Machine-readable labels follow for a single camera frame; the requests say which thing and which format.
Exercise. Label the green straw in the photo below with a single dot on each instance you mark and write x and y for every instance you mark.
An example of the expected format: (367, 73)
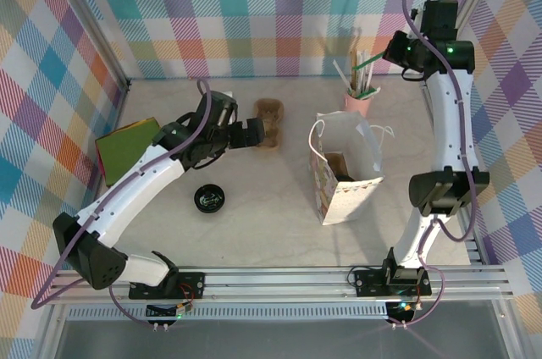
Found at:
(368, 62)
(370, 91)

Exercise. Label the green paper napkin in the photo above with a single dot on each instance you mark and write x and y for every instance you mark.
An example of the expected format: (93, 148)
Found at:
(123, 151)

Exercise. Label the cartoon animal print paper bag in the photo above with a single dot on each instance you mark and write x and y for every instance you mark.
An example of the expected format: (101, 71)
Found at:
(343, 202)

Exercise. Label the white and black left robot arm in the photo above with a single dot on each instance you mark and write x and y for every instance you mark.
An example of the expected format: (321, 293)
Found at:
(139, 181)

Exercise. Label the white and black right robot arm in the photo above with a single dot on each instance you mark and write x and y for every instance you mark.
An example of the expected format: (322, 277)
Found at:
(449, 122)

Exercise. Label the white wrapped straw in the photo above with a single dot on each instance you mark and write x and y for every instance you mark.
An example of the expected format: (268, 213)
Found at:
(371, 75)
(341, 73)
(363, 77)

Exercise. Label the wooden stir stick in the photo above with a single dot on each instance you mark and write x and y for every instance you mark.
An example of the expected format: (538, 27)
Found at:
(354, 79)

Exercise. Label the stack of coloured napkins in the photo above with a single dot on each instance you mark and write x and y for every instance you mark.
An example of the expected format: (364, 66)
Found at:
(102, 164)

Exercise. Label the small controller board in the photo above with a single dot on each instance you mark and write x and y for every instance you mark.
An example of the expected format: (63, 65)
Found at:
(402, 311)
(169, 311)

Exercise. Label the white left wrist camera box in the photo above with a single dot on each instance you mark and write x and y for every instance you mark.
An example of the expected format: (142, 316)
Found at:
(230, 93)

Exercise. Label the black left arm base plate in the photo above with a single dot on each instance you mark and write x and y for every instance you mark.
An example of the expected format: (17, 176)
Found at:
(192, 280)

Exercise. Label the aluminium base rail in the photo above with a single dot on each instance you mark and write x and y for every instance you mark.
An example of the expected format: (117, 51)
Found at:
(275, 285)

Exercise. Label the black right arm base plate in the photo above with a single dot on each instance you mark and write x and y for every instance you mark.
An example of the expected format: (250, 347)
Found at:
(366, 283)

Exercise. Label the aluminium side rail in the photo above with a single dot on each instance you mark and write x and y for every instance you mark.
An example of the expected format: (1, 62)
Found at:
(474, 251)

